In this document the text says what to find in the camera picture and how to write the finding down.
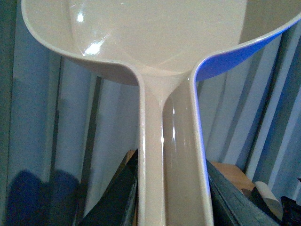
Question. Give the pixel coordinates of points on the beige plastic dustpan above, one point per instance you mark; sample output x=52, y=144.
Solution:
x=164, y=47

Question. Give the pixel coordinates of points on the light grey curtain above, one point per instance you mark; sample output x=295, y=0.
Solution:
x=65, y=130

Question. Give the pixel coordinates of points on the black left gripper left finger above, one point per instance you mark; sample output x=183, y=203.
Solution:
x=118, y=203

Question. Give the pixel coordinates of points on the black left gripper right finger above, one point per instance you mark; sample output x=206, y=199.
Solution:
x=230, y=206

